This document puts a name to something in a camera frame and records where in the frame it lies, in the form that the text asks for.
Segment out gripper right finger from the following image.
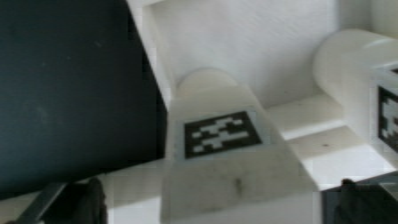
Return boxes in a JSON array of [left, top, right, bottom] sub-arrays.
[[321, 173, 398, 224]]

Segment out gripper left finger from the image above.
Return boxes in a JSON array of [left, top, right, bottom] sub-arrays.
[[14, 178, 108, 224]]

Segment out white chair leg small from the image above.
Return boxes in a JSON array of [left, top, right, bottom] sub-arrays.
[[159, 69, 321, 224]]

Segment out white chair leg with tag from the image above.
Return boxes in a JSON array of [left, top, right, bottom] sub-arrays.
[[312, 29, 398, 168]]

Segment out white chair seat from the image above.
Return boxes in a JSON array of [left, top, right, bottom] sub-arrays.
[[99, 0, 398, 224]]

